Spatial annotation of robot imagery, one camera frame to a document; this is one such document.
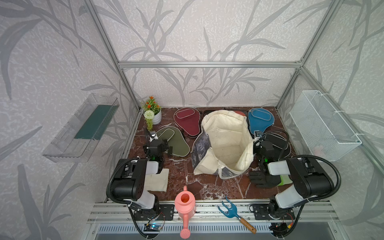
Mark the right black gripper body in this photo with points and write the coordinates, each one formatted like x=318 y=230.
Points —
x=257 y=150

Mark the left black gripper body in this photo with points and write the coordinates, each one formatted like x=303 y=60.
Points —
x=163 y=146

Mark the olive green paddle case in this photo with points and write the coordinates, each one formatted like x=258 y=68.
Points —
x=176 y=141

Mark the blue paddle case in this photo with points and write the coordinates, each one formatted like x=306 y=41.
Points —
x=259 y=120

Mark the beige canvas bag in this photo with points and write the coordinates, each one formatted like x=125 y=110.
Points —
x=224 y=147

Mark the maroon paddle case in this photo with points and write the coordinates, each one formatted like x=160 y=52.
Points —
x=188 y=119

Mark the black and red paddle case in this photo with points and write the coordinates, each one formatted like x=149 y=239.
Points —
x=206 y=112

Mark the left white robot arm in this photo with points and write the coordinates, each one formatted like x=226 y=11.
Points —
x=126 y=185

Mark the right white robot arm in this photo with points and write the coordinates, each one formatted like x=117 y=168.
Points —
x=313 y=178

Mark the black and green glove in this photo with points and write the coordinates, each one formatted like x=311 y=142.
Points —
x=267 y=181

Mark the beige work glove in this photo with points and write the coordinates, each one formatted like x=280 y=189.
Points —
x=157 y=182

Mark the white flower pot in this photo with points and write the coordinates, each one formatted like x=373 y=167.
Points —
x=156 y=118

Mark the green artificial plant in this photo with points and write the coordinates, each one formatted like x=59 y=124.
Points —
x=150 y=104

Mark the pink watering can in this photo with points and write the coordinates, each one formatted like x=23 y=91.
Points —
x=185 y=204

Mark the blue hand rake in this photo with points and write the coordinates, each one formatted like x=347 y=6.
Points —
x=232 y=212

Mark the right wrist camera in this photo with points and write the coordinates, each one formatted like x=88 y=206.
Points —
x=257 y=135

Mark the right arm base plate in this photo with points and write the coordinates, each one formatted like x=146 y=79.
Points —
x=271 y=212

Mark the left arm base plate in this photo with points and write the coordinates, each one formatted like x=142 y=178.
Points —
x=159 y=213

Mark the white wire mesh basket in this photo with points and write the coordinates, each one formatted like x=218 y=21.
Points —
x=324 y=130

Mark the clear plastic wall shelf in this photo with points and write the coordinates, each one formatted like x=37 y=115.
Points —
x=78 y=139

